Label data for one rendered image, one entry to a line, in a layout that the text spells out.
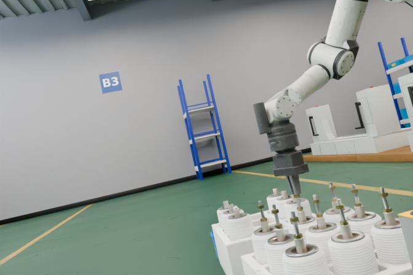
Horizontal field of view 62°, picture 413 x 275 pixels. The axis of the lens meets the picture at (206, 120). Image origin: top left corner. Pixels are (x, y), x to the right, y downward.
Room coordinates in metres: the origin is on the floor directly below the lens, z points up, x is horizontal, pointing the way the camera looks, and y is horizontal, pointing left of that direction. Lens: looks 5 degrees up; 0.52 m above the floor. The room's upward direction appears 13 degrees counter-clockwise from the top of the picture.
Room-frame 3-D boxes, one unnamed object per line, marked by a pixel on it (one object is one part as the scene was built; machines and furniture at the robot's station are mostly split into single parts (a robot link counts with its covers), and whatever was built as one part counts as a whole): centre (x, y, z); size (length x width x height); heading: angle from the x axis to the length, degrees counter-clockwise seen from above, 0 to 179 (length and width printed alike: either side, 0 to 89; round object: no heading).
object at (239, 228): (1.33, -0.04, 0.16); 0.10 x 0.10 x 0.18
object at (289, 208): (1.37, -0.27, 0.16); 0.10 x 0.10 x 0.18
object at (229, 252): (1.47, -0.14, 0.09); 0.39 x 0.39 x 0.18; 8
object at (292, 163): (1.06, -0.22, 0.45); 0.13 x 0.10 x 0.12; 34
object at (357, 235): (0.83, -0.26, 0.25); 0.08 x 0.08 x 0.01
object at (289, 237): (0.92, -0.12, 0.25); 0.08 x 0.08 x 0.01
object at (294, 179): (1.05, -0.22, 0.36); 0.03 x 0.02 x 0.06; 124
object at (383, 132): (4.67, -1.89, 0.45); 1.61 x 0.57 x 0.74; 9
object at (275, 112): (1.05, -0.21, 0.57); 0.11 x 0.11 x 0.11; 17
